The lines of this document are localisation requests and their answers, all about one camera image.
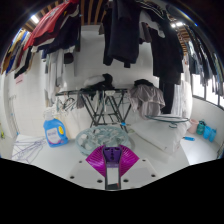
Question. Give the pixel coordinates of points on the white and black clothes pile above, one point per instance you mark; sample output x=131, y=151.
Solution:
x=98, y=81

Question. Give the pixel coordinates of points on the small blue brush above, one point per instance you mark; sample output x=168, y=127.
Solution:
x=188, y=138

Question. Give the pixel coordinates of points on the round pale blue peg hanger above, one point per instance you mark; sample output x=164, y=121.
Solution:
x=100, y=136

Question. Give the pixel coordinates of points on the teal bucket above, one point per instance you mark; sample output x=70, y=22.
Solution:
x=201, y=128

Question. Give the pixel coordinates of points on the black folding drying rack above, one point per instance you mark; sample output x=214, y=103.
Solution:
x=103, y=106

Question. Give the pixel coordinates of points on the pink bucket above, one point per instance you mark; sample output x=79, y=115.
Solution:
x=193, y=126

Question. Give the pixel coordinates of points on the white pillow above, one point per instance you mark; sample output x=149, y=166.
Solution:
x=160, y=135

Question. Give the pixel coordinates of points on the grey garment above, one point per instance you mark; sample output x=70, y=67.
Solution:
x=146, y=98

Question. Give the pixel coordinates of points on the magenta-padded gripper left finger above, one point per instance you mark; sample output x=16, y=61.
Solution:
x=93, y=166

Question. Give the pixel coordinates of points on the ceiling light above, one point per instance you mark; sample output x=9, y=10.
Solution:
x=34, y=18
x=177, y=24

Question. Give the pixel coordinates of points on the blue detergent bottle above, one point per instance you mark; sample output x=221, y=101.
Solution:
x=55, y=133

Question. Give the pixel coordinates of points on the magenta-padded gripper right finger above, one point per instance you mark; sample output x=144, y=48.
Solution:
x=131, y=166

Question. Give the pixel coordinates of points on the hanging clothes row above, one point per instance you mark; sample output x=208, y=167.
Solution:
x=123, y=30

